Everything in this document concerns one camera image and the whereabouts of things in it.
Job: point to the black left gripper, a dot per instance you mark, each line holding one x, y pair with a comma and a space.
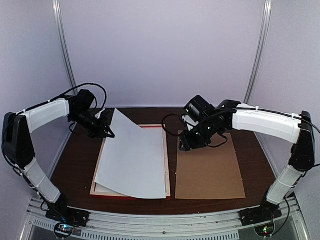
98, 131

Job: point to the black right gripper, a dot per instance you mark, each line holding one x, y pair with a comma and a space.
188, 143

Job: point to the brown backing board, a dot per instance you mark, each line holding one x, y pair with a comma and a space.
209, 174

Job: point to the red forest photo print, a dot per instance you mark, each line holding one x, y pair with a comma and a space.
132, 160

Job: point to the red wooden picture frame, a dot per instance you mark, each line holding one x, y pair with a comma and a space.
167, 162

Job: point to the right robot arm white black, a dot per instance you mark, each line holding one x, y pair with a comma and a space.
204, 120

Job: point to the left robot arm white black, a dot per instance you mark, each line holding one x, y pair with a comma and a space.
18, 137

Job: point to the left round led board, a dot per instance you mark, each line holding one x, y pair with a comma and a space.
63, 230

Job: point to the round led board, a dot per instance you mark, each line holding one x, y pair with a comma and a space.
264, 230
63, 230

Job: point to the right round led board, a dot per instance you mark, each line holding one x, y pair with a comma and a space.
264, 230

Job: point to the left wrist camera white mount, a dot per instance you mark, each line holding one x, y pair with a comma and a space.
101, 114

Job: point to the aluminium front rail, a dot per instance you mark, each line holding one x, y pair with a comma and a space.
224, 225

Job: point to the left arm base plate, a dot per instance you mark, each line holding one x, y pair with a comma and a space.
70, 216

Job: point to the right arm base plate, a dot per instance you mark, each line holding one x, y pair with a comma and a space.
256, 215

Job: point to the left aluminium corner post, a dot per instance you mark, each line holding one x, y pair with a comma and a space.
63, 42

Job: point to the aluminium corner post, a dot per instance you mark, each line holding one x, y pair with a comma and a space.
263, 36
63, 42

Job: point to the right aluminium corner post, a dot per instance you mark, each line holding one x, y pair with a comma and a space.
263, 36

